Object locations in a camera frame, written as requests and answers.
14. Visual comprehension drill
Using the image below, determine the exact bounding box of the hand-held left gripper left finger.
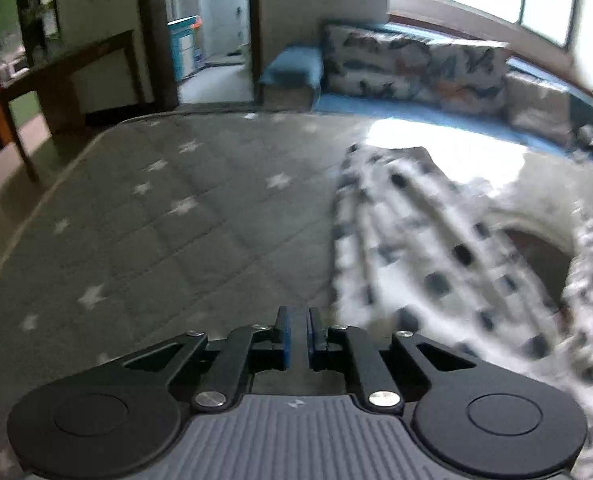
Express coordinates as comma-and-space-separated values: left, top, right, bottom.
121, 306, 293, 414

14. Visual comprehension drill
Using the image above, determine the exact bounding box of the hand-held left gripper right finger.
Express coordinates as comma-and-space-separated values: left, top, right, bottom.
306, 306, 478, 412

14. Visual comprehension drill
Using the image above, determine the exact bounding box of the white dark-checked garment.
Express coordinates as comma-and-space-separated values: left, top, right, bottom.
329, 142, 593, 480

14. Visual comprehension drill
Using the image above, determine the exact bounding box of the grey star-printed bed quilt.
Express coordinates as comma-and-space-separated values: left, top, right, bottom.
0, 110, 593, 480

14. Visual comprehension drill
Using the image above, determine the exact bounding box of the butterfly-printed long cushion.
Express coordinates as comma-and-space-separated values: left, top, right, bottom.
323, 23, 510, 117

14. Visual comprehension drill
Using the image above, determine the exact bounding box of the blue and white box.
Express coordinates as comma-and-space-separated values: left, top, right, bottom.
168, 16, 206, 82

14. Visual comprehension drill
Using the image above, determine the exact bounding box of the beige cushion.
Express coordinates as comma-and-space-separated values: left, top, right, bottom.
505, 71, 573, 147

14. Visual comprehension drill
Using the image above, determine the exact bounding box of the dark wooden table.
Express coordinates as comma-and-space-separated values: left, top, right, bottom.
0, 29, 138, 133

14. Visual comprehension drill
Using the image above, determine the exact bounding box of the dark glass cabinet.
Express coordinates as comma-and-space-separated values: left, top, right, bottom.
15, 0, 63, 68

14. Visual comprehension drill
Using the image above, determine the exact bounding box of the brown wooden frame post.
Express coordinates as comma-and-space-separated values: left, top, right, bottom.
0, 0, 40, 184

